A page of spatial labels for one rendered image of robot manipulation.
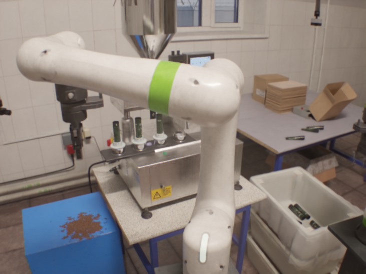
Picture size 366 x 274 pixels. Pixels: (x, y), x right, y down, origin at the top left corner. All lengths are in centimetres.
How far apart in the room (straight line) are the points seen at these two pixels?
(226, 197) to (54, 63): 58
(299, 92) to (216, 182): 233
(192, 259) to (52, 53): 61
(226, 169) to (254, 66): 295
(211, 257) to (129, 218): 80
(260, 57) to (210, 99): 321
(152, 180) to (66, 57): 89
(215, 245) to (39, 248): 111
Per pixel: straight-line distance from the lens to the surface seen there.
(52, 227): 184
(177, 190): 157
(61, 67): 73
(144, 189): 148
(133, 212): 159
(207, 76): 62
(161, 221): 152
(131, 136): 165
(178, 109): 63
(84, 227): 178
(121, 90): 66
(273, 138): 244
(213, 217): 86
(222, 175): 88
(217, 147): 83
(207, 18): 377
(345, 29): 499
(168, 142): 161
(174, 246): 247
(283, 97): 298
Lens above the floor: 171
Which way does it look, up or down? 24 degrees down
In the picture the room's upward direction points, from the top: straight up
